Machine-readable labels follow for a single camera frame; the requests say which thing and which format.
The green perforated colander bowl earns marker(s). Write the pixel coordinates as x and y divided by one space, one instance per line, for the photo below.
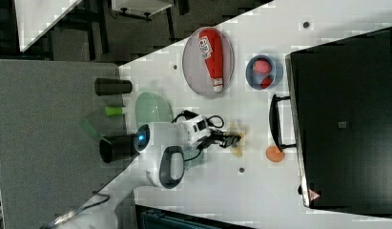
151 107

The orange plush fruit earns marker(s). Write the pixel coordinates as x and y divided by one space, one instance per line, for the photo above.
274 154

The black oven door handle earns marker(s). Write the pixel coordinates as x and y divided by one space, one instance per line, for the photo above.
274 122

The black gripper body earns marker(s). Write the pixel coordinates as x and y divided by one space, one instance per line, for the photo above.
216 137

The pink plush ball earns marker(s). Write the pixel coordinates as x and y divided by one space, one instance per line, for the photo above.
262 66

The black toaster oven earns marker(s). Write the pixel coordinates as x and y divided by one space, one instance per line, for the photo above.
341 100

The plush peeled banana toy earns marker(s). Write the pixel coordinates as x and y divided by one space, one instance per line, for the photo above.
234 129

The green enamel mug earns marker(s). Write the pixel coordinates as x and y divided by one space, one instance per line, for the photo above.
192 159

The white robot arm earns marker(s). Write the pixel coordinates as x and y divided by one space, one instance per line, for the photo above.
161 159

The black cylinder upper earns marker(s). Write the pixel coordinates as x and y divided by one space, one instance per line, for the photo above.
107 86

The red ketchup bottle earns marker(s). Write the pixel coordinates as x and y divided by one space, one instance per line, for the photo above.
210 46

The grey round plate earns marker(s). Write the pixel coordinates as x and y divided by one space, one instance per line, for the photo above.
194 68

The black cup lower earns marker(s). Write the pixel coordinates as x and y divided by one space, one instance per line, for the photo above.
113 148

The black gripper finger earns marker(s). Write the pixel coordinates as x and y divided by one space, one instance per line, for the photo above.
232 138
228 143

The red toy fruit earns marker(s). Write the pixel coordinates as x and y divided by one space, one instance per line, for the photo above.
266 82

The blue small bowl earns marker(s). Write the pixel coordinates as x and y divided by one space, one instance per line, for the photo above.
254 79

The green marker object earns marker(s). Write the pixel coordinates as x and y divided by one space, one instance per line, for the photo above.
110 111

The white side table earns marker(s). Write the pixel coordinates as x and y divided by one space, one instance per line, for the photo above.
35 17

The white cabinet with casters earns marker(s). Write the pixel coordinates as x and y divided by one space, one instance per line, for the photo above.
140 9

